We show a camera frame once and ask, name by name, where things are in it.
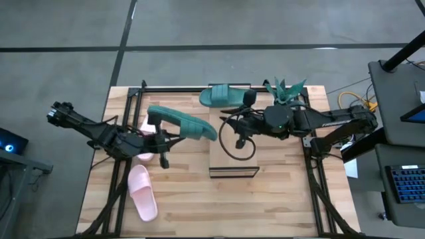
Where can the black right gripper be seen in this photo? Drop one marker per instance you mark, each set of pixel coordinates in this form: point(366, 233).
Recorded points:
point(249, 127)

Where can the grey metal stand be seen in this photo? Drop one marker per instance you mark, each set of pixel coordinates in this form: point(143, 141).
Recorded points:
point(20, 162)

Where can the black desk caster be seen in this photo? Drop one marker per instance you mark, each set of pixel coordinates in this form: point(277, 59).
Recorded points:
point(382, 216)

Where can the green rubber slide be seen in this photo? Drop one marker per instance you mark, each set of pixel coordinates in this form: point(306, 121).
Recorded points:
point(219, 96)
point(192, 127)

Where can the silver metal bracket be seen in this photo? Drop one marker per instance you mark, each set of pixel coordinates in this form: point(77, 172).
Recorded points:
point(307, 142)

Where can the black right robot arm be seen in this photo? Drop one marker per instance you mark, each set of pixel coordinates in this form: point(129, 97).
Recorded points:
point(332, 121)

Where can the grey desk top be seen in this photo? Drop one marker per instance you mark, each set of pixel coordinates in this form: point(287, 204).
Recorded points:
point(382, 156)
point(391, 109)

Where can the blue screen laptop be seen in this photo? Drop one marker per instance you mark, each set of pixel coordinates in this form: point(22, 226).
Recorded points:
point(416, 116)

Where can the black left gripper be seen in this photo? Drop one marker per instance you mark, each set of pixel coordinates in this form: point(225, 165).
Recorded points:
point(156, 144)

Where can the white paper sheet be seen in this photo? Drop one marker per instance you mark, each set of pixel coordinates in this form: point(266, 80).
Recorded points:
point(351, 170)
point(422, 97)

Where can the green plant in white pot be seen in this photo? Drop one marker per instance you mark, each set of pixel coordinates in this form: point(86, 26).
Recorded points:
point(285, 93)

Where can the black keyboard blue keys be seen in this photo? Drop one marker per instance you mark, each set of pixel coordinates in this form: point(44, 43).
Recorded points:
point(408, 182)

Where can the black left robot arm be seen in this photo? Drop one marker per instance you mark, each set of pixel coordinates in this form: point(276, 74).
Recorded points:
point(99, 132)

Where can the black stand pole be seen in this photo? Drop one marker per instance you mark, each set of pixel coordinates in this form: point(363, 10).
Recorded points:
point(405, 49)

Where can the black aluminium rig frame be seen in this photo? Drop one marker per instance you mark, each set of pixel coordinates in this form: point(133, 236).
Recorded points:
point(172, 89)

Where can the pink rubber slide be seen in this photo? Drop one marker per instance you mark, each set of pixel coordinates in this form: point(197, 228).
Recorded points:
point(145, 127)
point(142, 192)

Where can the wooden shelf black metal frame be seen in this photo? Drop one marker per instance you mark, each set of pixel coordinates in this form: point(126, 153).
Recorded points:
point(232, 152)

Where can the black computer blue light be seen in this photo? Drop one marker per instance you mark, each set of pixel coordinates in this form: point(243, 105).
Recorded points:
point(13, 141)

